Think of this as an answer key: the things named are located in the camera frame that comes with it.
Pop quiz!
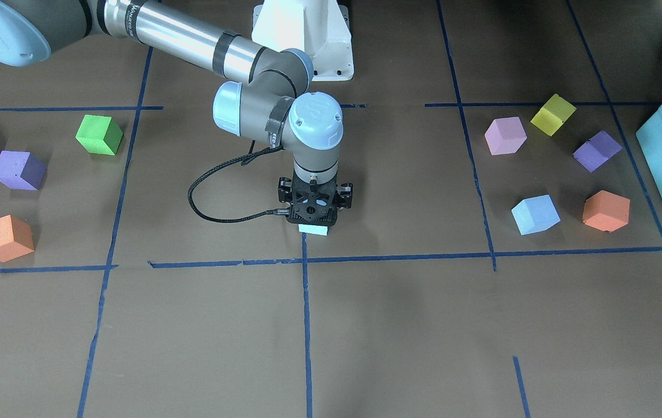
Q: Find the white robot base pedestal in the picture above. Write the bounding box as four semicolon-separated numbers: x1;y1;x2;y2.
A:
251;1;355;82

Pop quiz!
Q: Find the purple foam block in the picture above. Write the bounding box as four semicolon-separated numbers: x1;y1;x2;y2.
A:
0;150;47;190
573;131;623;173

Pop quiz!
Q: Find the light blue foam block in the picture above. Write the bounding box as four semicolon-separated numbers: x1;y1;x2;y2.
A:
297;224;329;236

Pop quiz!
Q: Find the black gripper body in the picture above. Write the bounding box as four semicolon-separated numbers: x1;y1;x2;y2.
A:
277;175;353;226

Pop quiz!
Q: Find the yellow foam block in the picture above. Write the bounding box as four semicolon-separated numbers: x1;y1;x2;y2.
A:
530;93;576;137

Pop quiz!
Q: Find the brown paper table cover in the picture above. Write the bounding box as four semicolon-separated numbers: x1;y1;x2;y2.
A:
0;1;662;417

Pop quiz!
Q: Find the pink foam block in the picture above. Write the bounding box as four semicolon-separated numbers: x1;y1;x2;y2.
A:
484;117;527;156

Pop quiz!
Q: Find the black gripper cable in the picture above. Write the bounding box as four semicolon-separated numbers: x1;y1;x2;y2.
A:
188;143;292;224

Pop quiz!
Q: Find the green foam block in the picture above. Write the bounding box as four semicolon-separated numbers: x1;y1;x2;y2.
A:
74;114;124;156

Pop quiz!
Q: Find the orange foam block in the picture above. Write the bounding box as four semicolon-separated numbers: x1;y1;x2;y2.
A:
582;190;631;232
0;215;35;262

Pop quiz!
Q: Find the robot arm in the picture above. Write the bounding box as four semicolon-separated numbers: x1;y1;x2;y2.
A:
0;1;353;227

